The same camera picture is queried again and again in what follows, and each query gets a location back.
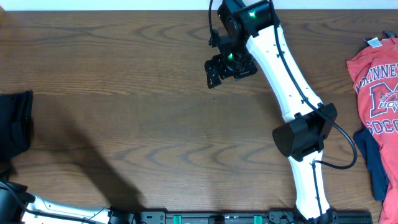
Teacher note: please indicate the red printed t-shirt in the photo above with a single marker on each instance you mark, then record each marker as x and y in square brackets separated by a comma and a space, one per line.
[374, 75]

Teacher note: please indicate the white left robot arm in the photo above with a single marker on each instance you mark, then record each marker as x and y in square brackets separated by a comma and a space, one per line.
[19, 206]

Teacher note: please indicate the navy blue garment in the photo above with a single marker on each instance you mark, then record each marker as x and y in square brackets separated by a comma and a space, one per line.
[369, 149]

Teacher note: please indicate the black polo shirt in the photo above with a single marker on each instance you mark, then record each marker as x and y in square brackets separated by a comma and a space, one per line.
[16, 124]

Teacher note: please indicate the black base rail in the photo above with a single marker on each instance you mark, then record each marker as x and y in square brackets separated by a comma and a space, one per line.
[271, 217]

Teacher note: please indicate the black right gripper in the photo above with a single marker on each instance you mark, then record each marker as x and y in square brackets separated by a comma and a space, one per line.
[219, 60]

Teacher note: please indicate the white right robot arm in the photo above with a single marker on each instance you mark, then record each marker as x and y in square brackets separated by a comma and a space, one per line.
[254, 40]

